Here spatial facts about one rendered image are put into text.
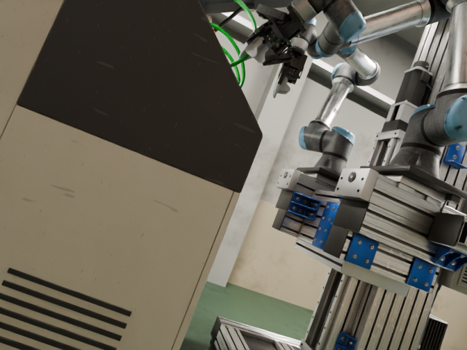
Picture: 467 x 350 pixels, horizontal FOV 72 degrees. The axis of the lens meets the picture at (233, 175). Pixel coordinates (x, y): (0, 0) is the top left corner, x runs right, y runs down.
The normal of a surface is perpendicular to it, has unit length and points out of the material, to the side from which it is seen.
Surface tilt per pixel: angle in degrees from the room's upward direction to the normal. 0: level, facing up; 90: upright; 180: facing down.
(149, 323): 90
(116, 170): 90
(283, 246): 90
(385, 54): 90
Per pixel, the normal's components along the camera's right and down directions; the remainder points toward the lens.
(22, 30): 0.10, -0.05
